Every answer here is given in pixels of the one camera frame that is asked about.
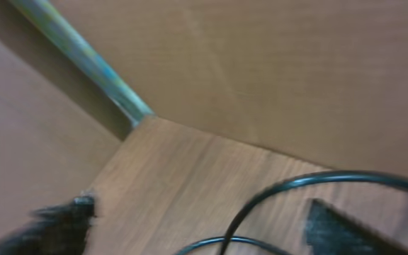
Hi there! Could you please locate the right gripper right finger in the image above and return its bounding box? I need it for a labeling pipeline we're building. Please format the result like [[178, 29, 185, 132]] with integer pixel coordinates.
[[304, 198, 408, 255]]

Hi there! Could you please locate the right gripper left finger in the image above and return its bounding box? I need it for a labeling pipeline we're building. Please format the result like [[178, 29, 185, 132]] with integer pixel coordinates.
[[0, 194, 96, 255]]

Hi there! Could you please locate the cardboard wall panel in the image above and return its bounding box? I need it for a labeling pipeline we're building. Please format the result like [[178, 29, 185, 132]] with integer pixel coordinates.
[[0, 0, 408, 245]]

